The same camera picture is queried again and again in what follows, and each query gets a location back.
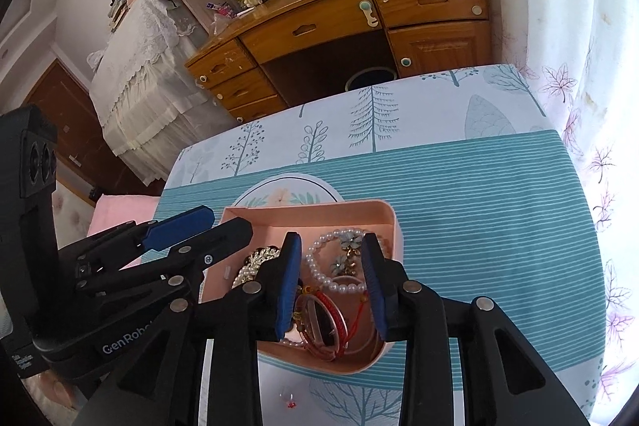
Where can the dark round trash bin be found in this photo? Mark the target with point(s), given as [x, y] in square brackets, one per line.
[372, 79]

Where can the gold brooch ornament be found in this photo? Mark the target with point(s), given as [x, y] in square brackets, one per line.
[259, 256]

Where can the white drawer safety latch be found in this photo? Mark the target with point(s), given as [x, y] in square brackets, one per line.
[369, 14]

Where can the wooden desk with drawers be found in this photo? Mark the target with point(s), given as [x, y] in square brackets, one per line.
[309, 12]

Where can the pink storage box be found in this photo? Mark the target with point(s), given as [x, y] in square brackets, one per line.
[309, 219]

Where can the white lace-covered cabinet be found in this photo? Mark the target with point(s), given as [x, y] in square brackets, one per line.
[150, 71]

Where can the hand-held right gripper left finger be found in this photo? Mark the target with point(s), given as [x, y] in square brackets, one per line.
[289, 286]

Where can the pink blanket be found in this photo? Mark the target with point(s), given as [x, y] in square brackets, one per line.
[120, 211]

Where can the pile of books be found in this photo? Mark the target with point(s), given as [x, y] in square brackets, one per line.
[125, 4]

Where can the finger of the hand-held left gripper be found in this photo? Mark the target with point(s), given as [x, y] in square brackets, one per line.
[219, 241]
[174, 226]

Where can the white floral curtain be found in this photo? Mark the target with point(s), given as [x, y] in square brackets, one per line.
[574, 31]

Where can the brown wooden door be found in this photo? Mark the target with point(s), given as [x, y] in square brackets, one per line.
[65, 116]

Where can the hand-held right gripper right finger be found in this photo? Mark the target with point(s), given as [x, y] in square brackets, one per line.
[374, 291]

